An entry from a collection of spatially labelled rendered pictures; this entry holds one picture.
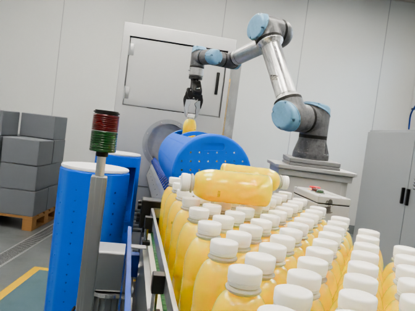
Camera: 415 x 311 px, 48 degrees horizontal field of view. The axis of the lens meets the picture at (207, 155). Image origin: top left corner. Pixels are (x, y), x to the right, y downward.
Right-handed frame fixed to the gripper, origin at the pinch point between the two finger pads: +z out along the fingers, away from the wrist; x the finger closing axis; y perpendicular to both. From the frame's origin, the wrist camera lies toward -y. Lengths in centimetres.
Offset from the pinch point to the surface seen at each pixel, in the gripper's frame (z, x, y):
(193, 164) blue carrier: 19, 6, -77
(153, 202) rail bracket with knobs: 31, 19, -91
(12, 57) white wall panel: -61, 210, 478
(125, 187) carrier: 34, 29, -44
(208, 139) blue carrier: 9, 2, -77
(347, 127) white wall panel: -24, -274, 390
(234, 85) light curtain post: -25, -33, 63
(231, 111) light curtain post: -8, -34, 63
